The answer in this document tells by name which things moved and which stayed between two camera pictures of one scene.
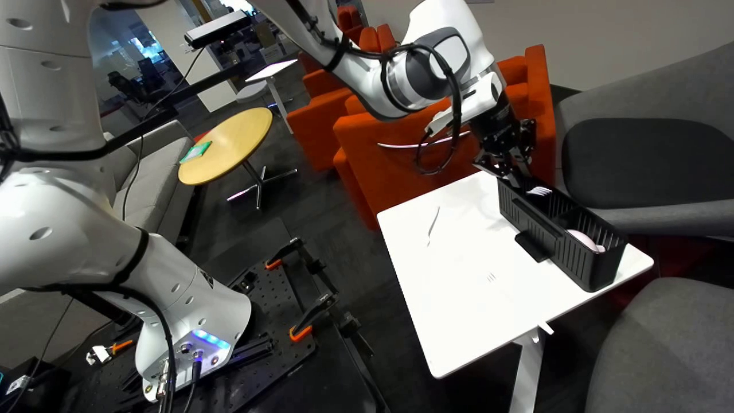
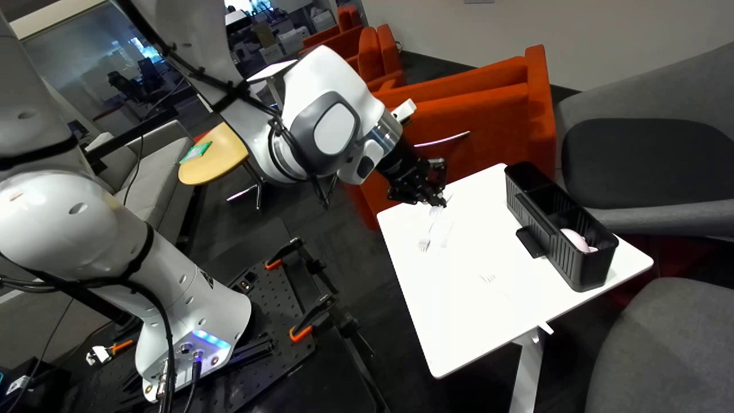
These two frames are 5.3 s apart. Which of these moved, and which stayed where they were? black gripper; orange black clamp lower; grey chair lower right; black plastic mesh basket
Moved: black gripper
Stayed: black plastic mesh basket; orange black clamp lower; grey chair lower right
